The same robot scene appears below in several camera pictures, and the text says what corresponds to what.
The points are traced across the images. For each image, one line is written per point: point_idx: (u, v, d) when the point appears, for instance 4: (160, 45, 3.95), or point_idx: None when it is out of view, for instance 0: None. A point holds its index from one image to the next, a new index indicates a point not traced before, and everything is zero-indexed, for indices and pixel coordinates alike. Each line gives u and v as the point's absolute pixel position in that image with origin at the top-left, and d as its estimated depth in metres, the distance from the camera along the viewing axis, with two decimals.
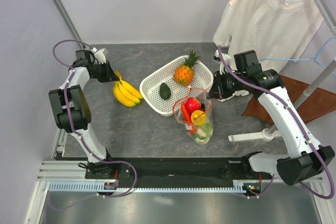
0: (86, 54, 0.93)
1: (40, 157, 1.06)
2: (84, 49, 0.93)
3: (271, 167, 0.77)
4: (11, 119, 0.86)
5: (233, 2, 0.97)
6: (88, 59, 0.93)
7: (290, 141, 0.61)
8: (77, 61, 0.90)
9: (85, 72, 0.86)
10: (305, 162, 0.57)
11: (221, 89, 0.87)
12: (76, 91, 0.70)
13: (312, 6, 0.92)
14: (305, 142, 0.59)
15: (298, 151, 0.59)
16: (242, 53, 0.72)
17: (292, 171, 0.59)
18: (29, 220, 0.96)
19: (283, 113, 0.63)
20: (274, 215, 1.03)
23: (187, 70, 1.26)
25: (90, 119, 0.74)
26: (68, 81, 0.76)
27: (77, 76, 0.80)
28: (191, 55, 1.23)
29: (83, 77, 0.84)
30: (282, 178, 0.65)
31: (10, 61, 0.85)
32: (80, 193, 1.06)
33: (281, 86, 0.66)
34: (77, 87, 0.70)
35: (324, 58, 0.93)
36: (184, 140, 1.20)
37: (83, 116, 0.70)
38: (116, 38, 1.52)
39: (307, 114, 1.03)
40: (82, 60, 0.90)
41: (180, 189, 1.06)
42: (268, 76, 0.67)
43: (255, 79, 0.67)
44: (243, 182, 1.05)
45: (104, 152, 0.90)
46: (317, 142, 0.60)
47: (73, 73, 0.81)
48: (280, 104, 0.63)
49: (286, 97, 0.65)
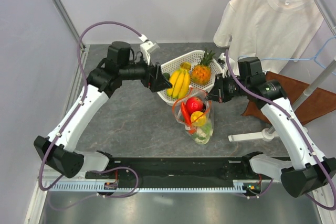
0: (117, 57, 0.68)
1: (40, 157, 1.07)
2: (117, 51, 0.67)
3: (273, 171, 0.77)
4: (11, 117, 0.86)
5: (233, 2, 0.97)
6: (119, 64, 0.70)
7: (294, 153, 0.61)
8: (107, 61, 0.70)
9: (99, 100, 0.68)
10: (309, 174, 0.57)
11: (222, 93, 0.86)
12: (58, 156, 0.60)
13: (312, 6, 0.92)
14: (310, 153, 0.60)
15: (302, 163, 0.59)
16: (247, 61, 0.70)
17: (296, 183, 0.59)
18: (29, 220, 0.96)
19: (286, 124, 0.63)
20: (274, 215, 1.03)
23: (207, 71, 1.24)
25: (75, 169, 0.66)
26: (59, 133, 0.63)
27: (77, 119, 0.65)
28: (210, 55, 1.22)
29: (92, 112, 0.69)
30: (285, 190, 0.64)
31: (10, 61, 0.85)
32: (80, 193, 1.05)
33: (284, 97, 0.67)
34: (61, 154, 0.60)
35: (325, 58, 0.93)
36: (184, 140, 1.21)
37: (64, 172, 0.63)
38: (116, 37, 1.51)
39: (307, 114, 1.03)
40: (111, 64, 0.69)
41: (180, 189, 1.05)
42: (271, 87, 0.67)
43: (259, 90, 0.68)
44: (243, 182, 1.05)
45: (103, 164, 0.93)
46: (321, 153, 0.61)
47: (77, 106, 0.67)
48: (283, 115, 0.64)
49: (289, 108, 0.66)
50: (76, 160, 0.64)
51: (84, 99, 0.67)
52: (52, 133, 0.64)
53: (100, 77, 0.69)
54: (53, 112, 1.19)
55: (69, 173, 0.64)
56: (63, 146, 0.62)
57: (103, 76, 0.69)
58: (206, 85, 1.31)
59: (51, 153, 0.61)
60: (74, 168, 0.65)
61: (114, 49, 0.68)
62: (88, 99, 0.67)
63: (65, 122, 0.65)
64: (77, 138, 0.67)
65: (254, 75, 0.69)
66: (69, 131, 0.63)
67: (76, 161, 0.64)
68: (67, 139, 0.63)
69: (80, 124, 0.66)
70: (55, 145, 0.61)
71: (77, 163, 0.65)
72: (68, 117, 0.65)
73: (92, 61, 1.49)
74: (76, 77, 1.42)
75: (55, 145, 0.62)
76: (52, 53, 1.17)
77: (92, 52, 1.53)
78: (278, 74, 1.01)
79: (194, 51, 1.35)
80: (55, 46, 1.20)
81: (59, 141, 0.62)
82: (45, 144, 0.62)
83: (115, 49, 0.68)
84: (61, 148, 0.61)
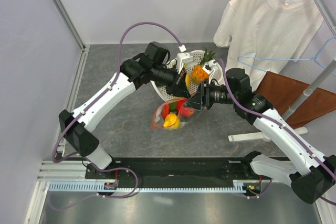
0: (156, 54, 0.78)
1: (39, 157, 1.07)
2: (158, 49, 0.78)
3: (281, 176, 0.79)
4: (10, 117, 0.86)
5: (233, 2, 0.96)
6: (155, 61, 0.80)
7: (296, 159, 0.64)
8: (144, 56, 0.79)
9: (128, 87, 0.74)
10: (317, 177, 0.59)
11: (208, 100, 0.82)
12: (76, 133, 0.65)
13: (312, 6, 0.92)
14: (310, 157, 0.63)
15: (306, 167, 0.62)
16: (236, 77, 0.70)
17: (309, 189, 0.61)
18: (29, 220, 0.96)
19: (280, 133, 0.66)
20: (274, 215, 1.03)
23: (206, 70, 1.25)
25: (90, 148, 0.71)
26: (83, 111, 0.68)
27: (103, 102, 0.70)
28: (209, 54, 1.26)
29: (119, 97, 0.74)
30: (300, 198, 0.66)
31: (10, 61, 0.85)
32: (80, 193, 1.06)
33: (271, 109, 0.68)
34: (80, 131, 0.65)
35: (325, 58, 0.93)
36: (184, 140, 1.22)
37: (79, 147, 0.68)
38: (116, 36, 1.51)
39: (307, 114, 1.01)
40: (148, 60, 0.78)
41: (180, 189, 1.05)
42: (257, 102, 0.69)
43: (247, 106, 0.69)
44: (243, 182, 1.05)
45: (105, 163, 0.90)
46: (321, 153, 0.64)
47: (106, 90, 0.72)
48: (274, 125, 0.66)
49: (279, 117, 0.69)
50: (92, 140, 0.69)
51: (113, 85, 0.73)
52: (76, 110, 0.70)
53: (132, 68, 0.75)
54: (53, 111, 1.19)
55: (81, 151, 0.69)
56: (84, 124, 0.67)
57: (135, 68, 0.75)
58: None
59: (72, 128, 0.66)
60: (87, 147, 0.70)
61: (153, 46, 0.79)
62: (116, 86, 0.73)
63: (91, 102, 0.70)
64: (98, 120, 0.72)
65: (242, 90, 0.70)
66: (92, 112, 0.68)
67: (92, 141, 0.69)
68: (89, 118, 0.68)
69: (104, 108, 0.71)
70: (77, 121, 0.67)
71: (92, 144, 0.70)
72: (95, 98, 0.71)
73: (92, 62, 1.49)
74: (76, 77, 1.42)
75: (76, 121, 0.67)
76: (52, 53, 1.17)
77: (92, 53, 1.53)
78: (278, 74, 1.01)
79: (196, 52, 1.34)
80: (54, 46, 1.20)
81: (82, 118, 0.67)
82: (69, 118, 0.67)
83: (155, 47, 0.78)
84: (82, 125, 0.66)
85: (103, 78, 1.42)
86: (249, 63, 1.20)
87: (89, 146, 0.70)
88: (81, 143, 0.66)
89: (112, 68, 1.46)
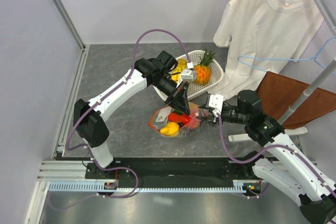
0: (168, 60, 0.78)
1: (40, 157, 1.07)
2: (170, 55, 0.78)
3: (285, 190, 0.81)
4: (10, 117, 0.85)
5: (233, 2, 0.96)
6: (165, 66, 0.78)
7: (307, 185, 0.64)
8: (155, 60, 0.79)
9: (142, 83, 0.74)
10: (328, 205, 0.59)
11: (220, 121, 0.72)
12: (92, 121, 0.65)
13: (312, 6, 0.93)
14: (322, 184, 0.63)
15: (318, 195, 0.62)
16: (249, 102, 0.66)
17: (319, 214, 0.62)
18: (29, 220, 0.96)
19: (292, 159, 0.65)
20: (274, 215, 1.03)
23: (206, 70, 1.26)
25: (100, 139, 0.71)
26: (100, 100, 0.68)
27: (118, 94, 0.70)
28: (209, 54, 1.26)
29: (132, 92, 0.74)
30: (305, 217, 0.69)
31: (10, 61, 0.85)
32: (80, 193, 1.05)
33: (282, 132, 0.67)
34: (95, 120, 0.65)
35: (324, 58, 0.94)
36: (184, 140, 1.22)
37: (92, 137, 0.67)
38: (115, 36, 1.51)
39: (307, 114, 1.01)
40: (159, 63, 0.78)
41: (180, 189, 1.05)
42: (268, 125, 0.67)
43: (257, 129, 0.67)
44: (243, 182, 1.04)
45: (106, 161, 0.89)
46: (331, 182, 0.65)
47: (121, 83, 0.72)
48: (286, 151, 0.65)
49: (290, 141, 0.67)
50: (103, 131, 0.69)
51: (128, 80, 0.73)
52: (92, 99, 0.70)
53: (144, 66, 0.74)
54: (53, 111, 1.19)
55: (92, 141, 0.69)
56: (100, 112, 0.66)
57: (147, 66, 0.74)
58: (206, 85, 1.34)
59: (87, 117, 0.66)
60: (98, 138, 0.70)
61: (165, 53, 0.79)
62: (130, 81, 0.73)
63: (106, 94, 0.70)
64: (111, 112, 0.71)
65: (254, 113, 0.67)
66: (107, 102, 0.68)
67: (103, 131, 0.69)
68: (104, 108, 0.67)
69: (118, 99, 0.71)
70: (93, 110, 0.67)
71: (102, 134, 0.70)
72: (110, 90, 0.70)
73: (92, 61, 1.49)
74: (76, 77, 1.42)
75: (92, 110, 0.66)
76: (52, 53, 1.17)
77: (92, 53, 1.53)
78: (278, 75, 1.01)
79: (197, 52, 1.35)
80: (54, 46, 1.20)
81: (98, 107, 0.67)
82: (85, 106, 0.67)
83: (167, 54, 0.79)
84: (97, 114, 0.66)
85: (103, 78, 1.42)
86: (249, 63, 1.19)
87: (99, 137, 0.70)
88: (94, 132, 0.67)
89: (112, 68, 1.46)
